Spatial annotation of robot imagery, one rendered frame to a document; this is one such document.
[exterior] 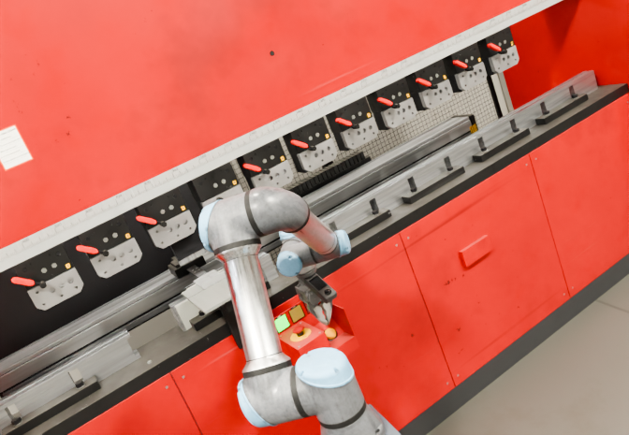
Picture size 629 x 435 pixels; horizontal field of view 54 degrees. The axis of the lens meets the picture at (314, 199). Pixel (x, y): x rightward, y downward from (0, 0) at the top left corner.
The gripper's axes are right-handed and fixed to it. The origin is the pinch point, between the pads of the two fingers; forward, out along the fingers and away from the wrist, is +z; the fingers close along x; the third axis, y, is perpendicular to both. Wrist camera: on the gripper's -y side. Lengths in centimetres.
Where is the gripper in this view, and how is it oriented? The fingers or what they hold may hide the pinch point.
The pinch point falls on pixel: (327, 322)
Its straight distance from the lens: 205.8
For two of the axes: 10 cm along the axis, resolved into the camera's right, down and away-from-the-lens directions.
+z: 3.1, 8.9, 3.4
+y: -5.2, -1.4, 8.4
